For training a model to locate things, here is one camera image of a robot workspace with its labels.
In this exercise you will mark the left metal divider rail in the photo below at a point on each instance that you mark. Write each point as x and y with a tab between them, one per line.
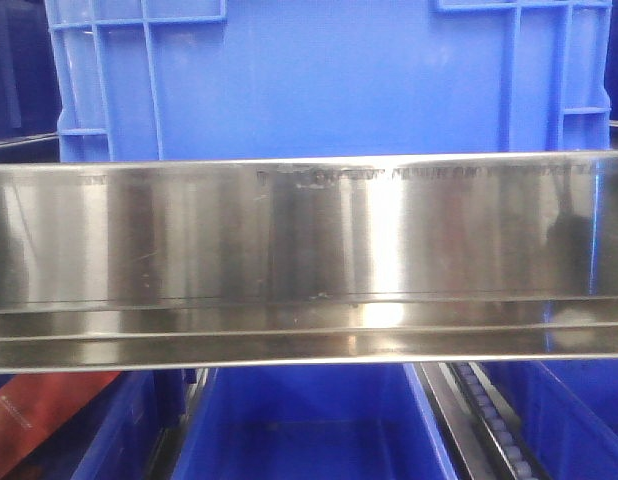
172	439

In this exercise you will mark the large blue plastic bin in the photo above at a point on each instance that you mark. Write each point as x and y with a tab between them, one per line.
176	80

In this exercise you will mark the white roller conveyor track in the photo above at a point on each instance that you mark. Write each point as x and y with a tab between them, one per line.
503	445

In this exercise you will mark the red cardboard box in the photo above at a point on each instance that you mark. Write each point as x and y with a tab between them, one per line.
34	406

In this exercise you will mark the stainless steel shelf rail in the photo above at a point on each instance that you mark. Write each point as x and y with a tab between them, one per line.
118	266

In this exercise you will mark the lower left blue bin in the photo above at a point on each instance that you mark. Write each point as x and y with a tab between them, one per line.
144	404

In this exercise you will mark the lower right blue bin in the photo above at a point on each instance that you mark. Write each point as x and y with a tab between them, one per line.
568	412

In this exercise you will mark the lower middle blue bin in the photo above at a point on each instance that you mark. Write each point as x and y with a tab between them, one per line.
349	421

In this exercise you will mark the dark metal divider rail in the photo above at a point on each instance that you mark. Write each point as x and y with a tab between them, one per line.
455	422

